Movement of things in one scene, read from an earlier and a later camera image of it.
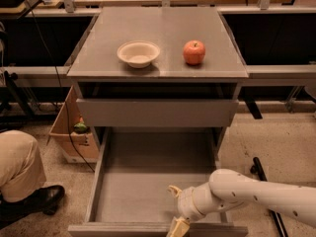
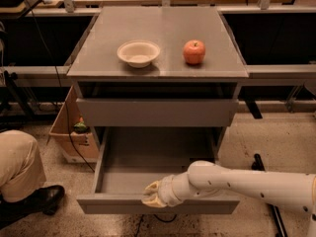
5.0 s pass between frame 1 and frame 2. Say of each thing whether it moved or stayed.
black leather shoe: stayed
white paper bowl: stayed
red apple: stayed
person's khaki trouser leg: stayed
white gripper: moved
